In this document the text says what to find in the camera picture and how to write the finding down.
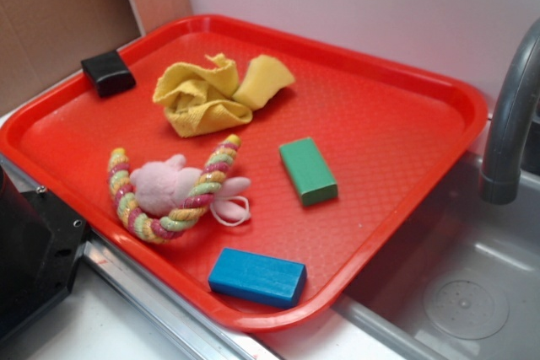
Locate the green rectangular block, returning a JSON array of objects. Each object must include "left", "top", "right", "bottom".
[{"left": 278, "top": 137, "right": 338, "bottom": 207}]

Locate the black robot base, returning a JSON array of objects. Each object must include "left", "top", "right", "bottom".
[{"left": 1, "top": 170, "right": 89, "bottom": 344}]

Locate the blue rectangular block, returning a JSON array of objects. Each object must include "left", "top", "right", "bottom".
[{"left": 208, "top": 248, "right": 307, "bottom": 309}]

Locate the black clip block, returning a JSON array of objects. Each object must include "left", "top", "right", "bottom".
[{"left": 81, "top": 51, "right": 136, "bottom": 98}]

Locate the red plastic tray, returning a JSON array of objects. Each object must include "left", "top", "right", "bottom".
[{"left": 1, "top": 15, "right": 488, "bottom": 332}]

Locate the yellow crumpled cloth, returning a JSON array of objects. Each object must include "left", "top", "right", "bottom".
[{"left": 153, "top": 53, "right": 295, "bottom": 137}]

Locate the pink plush toy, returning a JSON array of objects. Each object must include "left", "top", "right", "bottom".
[{"left": 129, "top": 154, "right": 251, "bottom": 227}]

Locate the grey faucet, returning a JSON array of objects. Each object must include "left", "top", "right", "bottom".
[{"left": 479, "top": 21, "right": 539, "bottom": 205}]

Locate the grey sink basin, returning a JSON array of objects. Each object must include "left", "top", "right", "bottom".
[{"left": 335, "top": 155, "right": 539, "bottom": 359}]

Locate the sink drain cover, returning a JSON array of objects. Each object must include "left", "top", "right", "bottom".
[{"left": 423, "top": 276, "right": 510, "bottom": 340}]

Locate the brown cardboard panel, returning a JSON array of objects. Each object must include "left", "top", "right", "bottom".
[{"left": 1, "top": 0, "right": 192, "bottom": 114}]

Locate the multicolour rope toy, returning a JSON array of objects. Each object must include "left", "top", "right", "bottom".
[{"left": 108, "top": 134, "right": 241, "bottom": 244}]

